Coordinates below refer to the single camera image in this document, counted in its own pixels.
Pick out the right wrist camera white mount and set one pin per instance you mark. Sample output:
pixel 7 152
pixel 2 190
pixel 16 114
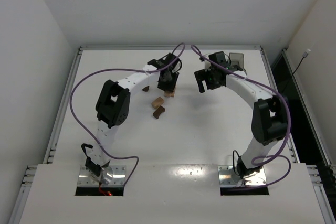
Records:
pixel 207 64

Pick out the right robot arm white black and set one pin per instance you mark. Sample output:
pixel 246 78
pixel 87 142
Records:
pixel 271 119

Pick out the black wall cable white plug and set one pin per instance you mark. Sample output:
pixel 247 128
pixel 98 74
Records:
pixel 304 56

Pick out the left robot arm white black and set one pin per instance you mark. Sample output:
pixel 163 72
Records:
pixel 113 104

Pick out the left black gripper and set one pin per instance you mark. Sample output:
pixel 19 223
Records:
pixel 167 85

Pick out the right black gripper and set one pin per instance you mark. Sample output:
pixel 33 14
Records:
pixel 203 77

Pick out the printed light wood plank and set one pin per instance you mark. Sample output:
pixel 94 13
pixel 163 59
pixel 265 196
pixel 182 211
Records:
pixel 168 94

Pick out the light wood rectangular block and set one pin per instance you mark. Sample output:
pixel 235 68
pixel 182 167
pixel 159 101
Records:
pixel 157 102

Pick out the smoky transparent plastic bin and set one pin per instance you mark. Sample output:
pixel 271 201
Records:
pixel 237 59

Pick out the plain light wood plank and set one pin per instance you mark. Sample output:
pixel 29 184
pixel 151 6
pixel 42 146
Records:
pixel 173 93

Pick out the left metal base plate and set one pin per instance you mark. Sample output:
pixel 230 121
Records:
pixel 112 176

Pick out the dark arch wood block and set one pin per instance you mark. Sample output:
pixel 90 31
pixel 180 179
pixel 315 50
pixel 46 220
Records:
pixel 158 112

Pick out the metal base plate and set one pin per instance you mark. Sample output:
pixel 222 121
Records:
pixel 112 176
pixel 229 179

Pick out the dark half-round wood block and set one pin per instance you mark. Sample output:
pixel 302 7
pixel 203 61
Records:
pixel 146 89

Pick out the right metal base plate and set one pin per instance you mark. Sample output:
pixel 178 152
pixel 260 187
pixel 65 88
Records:
pixel 229 179

